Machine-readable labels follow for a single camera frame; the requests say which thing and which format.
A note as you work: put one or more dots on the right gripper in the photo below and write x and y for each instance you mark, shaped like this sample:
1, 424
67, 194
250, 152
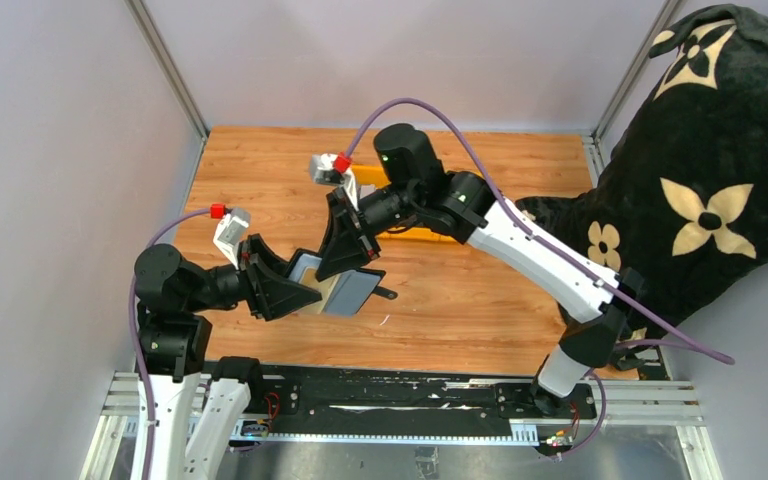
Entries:
343, 244

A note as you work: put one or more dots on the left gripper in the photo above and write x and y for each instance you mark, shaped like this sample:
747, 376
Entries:
269, 288

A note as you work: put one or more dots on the black leather card holder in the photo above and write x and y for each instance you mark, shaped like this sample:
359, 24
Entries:
341, 295

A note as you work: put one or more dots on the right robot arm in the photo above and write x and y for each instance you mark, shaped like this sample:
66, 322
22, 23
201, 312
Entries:
588, 293

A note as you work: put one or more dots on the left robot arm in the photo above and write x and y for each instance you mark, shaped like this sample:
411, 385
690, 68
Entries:
172, 295

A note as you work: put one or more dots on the yellow three-compartment bin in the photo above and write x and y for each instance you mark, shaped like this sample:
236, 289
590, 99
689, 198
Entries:
451, 206

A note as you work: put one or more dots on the black floral blanket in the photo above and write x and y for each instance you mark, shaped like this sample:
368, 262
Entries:
683, 201

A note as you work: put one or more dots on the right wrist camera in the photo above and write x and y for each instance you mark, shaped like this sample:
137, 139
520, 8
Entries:
335, 170

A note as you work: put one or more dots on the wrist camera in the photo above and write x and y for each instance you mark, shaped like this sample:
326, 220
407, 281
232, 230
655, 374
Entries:
230, 232
335, 170

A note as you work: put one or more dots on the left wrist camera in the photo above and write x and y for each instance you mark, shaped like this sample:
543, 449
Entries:
230, 232

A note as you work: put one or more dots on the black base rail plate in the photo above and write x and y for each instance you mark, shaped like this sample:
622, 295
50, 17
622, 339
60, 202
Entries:
361, 403

